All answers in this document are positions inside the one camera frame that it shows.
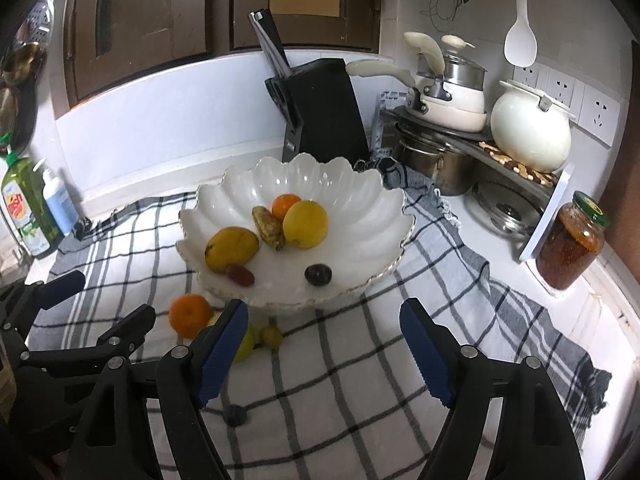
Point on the white scalloped fruit bowl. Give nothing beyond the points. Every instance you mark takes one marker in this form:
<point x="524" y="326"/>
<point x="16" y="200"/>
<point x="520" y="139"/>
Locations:
<point x="369" y="230"/>

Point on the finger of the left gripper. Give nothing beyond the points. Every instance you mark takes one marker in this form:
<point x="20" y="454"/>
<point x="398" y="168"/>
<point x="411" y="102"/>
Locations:
<point x="121" y="339"/>
<point x="21" y="303"/>

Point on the steel pot lid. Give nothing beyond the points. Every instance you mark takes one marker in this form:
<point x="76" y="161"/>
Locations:
<point x="508" y="210"/>

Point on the red date fruit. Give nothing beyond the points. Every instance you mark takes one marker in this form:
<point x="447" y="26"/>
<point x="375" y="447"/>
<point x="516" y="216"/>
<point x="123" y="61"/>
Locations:
<point x="240" y="275"/>

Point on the white rice paddle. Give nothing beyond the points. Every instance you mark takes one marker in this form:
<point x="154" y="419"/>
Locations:
<point x="520" y="46"/>

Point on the steel pot with lid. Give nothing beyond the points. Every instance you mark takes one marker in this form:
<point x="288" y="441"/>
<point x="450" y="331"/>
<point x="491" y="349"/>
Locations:
<point x="445" y="65"/>

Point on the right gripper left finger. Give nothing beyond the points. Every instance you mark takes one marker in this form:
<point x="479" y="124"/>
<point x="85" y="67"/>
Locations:
<point x="114" y="438"/>

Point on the white ceramic kettle pot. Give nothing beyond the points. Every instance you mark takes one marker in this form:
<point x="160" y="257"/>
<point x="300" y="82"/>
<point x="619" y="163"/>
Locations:
<point x="531" y="127"/>

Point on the glass jar of pickle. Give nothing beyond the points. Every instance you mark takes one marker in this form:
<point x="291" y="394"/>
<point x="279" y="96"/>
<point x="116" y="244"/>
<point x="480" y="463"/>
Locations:
<point x="575" y="239"/>

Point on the knife handles in block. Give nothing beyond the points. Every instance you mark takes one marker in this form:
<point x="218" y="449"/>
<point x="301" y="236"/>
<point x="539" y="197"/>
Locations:
<point x="269" y="39"/>

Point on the yellow lemon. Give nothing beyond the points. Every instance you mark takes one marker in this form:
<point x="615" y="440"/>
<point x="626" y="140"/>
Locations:
<point x="305" y="225"/>

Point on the wall power outlets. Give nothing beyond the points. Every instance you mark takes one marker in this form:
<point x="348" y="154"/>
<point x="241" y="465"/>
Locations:
<point x="592" y="110"/>

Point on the metal corner shelf rack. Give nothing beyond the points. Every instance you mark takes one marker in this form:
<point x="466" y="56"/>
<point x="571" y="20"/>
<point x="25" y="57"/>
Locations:
<point x="547" y="190"/>

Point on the brown spotted banana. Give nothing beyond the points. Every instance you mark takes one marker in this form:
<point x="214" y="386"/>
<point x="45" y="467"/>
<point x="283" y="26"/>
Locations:
<point x="269" y="227"/>

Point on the cream saucepan with handle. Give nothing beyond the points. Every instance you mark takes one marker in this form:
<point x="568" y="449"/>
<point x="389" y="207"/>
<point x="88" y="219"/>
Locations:
<point x="440" y="104"/>

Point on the blue white soap bottle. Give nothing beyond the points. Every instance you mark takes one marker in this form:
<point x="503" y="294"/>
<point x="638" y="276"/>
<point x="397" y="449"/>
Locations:
<point x="59" y="202"/>

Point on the black knife block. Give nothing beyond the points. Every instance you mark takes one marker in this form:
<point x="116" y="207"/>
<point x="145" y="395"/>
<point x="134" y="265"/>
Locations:
<point x="321" y="113"/>

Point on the yellow mango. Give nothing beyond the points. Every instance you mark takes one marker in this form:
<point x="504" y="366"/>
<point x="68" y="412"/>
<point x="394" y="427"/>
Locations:
<point x="231" y="246"/>

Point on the green dish soap bottle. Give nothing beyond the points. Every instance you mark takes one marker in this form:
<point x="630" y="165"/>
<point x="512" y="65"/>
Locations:
<point x="22" y="193"/>

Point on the checkered kitchen cloth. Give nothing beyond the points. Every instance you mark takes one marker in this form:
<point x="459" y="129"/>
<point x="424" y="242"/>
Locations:
<point x="342" y="397"/>

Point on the small brown kiwi fruit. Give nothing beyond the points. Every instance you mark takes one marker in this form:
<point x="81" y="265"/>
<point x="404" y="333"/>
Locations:
<point x="271" y="337"/>

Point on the orange mandarin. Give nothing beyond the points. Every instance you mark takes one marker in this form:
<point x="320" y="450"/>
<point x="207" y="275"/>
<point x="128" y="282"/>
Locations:
<point x="188" y="314"/>

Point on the small orange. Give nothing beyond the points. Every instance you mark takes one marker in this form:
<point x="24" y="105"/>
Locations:
<point x="282" y="204"/>

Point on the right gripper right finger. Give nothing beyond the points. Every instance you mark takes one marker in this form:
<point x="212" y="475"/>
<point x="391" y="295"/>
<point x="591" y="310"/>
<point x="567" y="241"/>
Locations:
<point x="534" y="437"/>

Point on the large steel stockpot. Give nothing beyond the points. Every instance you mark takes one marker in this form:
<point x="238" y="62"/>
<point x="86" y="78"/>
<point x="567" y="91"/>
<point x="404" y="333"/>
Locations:
<point x="450" y="169"/>

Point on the dark purple plum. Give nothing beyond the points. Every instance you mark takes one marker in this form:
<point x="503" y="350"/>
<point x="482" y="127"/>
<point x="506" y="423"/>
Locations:
<point x="318" y="274"/>

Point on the wooden window frame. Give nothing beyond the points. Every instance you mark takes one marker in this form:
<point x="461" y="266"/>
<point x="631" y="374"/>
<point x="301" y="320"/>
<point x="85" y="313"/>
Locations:
<point x="109" y="42"/>

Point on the small dark green lime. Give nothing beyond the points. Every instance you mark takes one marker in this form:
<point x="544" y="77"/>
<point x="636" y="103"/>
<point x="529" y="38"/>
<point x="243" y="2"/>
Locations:
<point x="235" y="415"/>

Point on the hanging metal strainer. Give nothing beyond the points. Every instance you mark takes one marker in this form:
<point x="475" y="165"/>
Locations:
<point x="37" y="27"/>

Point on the green apple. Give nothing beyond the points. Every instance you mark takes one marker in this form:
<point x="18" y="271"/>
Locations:
<point x="247" y="345"/>

